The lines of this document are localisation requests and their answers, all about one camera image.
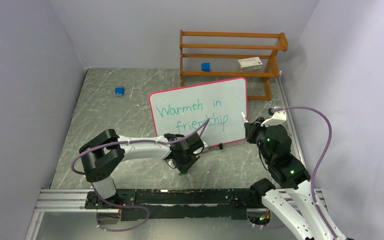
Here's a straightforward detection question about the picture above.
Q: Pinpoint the green white marker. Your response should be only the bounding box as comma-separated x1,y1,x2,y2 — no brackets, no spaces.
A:
241,112,248,123

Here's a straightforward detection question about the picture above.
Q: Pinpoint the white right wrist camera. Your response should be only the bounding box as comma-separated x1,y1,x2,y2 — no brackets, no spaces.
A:
260,106,287,127

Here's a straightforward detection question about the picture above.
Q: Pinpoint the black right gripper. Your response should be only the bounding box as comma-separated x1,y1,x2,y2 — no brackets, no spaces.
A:
245,116,276,165

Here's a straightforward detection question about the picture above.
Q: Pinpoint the white red box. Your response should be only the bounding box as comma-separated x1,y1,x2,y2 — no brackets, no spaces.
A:
237,56,263,71

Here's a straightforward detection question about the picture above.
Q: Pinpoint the orange wooden rack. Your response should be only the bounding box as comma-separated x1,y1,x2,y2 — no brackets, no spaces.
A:
179,30,289,101

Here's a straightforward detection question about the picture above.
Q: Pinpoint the pink-framed whiteboard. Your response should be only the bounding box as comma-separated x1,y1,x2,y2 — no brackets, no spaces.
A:
148,77,248,147

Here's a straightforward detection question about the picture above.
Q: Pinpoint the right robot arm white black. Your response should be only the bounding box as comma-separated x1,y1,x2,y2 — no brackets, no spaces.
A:
244,118,347,240

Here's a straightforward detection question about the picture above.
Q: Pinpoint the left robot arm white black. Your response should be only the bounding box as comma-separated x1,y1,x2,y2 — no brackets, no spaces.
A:
79,129,209,208

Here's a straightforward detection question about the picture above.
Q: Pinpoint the blue eraser block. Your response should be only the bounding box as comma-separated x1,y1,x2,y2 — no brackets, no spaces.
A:
114,87,125,96

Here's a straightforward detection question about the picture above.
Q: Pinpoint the blue object on rack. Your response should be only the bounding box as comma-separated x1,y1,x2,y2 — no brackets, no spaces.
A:
200,62,211,72

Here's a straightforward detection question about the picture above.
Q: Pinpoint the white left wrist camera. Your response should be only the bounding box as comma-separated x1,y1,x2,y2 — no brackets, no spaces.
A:
196,139,209,154

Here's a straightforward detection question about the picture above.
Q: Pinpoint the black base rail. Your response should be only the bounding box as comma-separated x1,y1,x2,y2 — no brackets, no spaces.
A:
84,188,271,224

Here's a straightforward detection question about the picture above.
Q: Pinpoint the aluminium frame rail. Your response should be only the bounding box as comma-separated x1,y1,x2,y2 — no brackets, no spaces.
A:
24,188,90,240

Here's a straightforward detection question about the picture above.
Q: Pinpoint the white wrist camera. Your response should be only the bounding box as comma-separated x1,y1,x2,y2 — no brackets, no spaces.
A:
260,106,287,127
196,139,209,154

